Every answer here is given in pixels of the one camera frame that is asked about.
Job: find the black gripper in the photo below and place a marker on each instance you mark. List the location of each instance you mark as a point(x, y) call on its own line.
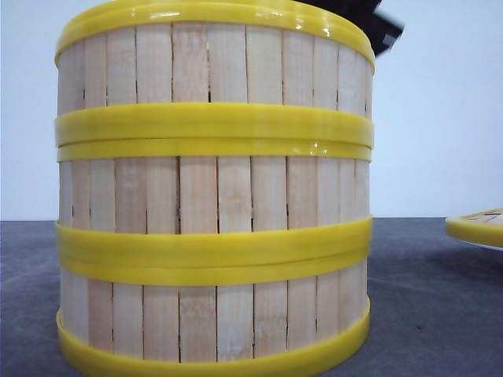
point(382, 31)

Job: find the bamboo steamer basket single bun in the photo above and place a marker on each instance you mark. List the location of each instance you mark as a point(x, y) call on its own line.
point(202, 78)

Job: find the woven bamboo steamer lid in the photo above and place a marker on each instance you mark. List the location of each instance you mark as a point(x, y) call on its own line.
point(484, 228)

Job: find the bamboo steamer basket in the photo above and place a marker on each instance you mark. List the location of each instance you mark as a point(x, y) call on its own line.
point(207, 218)
point(300, 327)

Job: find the white plate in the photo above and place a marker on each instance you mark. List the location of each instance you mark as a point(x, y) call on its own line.
point(486, 253)

